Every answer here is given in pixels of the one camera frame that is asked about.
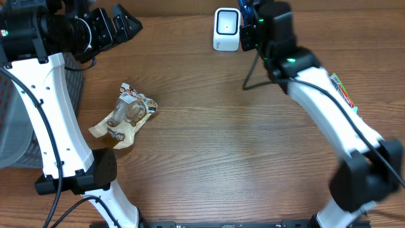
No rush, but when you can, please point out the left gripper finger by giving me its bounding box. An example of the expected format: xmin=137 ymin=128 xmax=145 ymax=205
xmin=112 ymin=4 xmax=143 ymax=35
xmin=113 ymin=15 xmax=129 ymax=43

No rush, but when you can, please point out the blue cookie packet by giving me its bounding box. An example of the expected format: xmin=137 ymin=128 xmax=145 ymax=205
xmin=238 ymin=0 xmax=254 ymax=26

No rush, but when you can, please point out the beige brown snack pouch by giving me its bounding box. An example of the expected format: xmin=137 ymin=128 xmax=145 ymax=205
xmin=89 ymin=83 xmax=158 ymax=149

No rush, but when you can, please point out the green candy bag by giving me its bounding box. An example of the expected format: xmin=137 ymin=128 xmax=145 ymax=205
xmin=330 ymin=73 xmax=356 ymax=109

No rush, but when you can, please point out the mint green snack packet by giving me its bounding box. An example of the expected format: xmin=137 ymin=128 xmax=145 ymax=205
xmin=352 ymin=106 xmax=363 ymax=119

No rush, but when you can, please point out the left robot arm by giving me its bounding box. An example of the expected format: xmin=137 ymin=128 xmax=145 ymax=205
xmin=1 ymin=1 xmax=142 ymax=227

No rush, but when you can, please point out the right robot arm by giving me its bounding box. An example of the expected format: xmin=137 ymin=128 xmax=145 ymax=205
xmin=239 ymin=1 xmax=404 ymax=227

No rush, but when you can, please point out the white barcode scanner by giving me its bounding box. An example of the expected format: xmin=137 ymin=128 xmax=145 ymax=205
xmin=213 ymin=8 xmax=241 ymax=51

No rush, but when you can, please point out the grey plastic mesh basket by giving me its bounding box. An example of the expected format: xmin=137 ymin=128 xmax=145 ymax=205
xmin=1 ymin=53 xmax=91 ymax=173

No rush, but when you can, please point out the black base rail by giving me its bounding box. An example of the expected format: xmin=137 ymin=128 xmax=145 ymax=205
xmin=140 ymin=220 xmax=309 ymax=228

